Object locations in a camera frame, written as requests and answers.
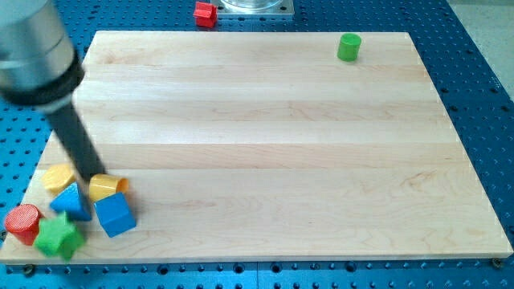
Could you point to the yellow hexagon block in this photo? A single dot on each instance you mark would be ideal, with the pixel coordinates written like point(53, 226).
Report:
point(57, 178)

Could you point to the light wooden board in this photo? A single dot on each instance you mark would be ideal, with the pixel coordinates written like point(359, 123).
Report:
point(264, 146)

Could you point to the green cylinder block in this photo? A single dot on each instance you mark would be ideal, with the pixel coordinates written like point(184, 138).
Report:
point(349, 46)

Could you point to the red pentagon house block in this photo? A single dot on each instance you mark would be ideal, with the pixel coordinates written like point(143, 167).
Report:
point(205, 14)

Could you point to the blue cube block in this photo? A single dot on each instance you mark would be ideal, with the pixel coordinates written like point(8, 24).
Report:
point(114, 214)

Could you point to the yellow lying cylinder block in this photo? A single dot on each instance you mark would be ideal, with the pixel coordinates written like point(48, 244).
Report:
point(104, 185)

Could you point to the black pusher rod tool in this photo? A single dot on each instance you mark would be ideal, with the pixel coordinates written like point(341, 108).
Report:
point(77, 144)

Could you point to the blue triangle block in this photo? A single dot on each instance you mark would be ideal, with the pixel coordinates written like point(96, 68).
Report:
point(73, 202)

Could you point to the green star block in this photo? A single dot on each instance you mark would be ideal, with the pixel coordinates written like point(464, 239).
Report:
point(58, 236)

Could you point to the red cylinder block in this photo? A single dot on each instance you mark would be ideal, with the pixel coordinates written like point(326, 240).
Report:
point(23, 222)

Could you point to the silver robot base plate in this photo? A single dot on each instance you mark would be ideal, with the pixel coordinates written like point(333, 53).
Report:
point(255, 7)

